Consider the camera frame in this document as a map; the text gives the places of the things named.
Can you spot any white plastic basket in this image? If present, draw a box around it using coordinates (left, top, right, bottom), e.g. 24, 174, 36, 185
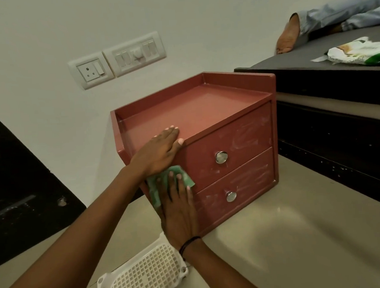
93, 230, 190, 288

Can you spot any red wooden nightstand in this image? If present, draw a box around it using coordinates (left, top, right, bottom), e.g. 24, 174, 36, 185
108, 67, 286, 242

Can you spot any grey mattress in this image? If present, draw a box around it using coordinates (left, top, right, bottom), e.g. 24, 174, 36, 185
246, 24, 380, 80

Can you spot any black wrist band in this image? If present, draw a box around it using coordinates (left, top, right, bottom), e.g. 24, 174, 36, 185
177, 235, 203, 263

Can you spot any person's right forearm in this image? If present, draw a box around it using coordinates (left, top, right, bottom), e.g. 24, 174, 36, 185
181, 234, 267, 288

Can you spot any person's right hand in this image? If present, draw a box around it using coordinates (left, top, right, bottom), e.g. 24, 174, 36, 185
153, 169, 203, 253

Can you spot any person's left hand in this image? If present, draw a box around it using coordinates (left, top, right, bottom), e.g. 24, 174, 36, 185
126, 125, 189, 180

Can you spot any black door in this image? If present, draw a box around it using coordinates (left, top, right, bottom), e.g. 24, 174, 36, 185
0, 97, 90, 270

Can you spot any white wall socket plate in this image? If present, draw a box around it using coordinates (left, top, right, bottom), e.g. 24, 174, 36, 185
67, 50, 116, 92

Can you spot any white wall switch plate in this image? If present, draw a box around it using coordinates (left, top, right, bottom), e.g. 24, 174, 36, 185
101, 30, 169, 79

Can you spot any person's left forearm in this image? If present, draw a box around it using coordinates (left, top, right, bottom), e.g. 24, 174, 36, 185
0, 164, 154, 288

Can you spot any green cleaning cloth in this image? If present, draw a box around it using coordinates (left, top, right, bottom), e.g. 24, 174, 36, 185
145, 163, 198, 210

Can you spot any white green wipes packet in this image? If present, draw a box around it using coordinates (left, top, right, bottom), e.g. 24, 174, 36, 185
309, 35, 380, 71

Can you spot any black bed frame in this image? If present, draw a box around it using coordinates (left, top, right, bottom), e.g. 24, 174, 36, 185
233, 58, 380, 222

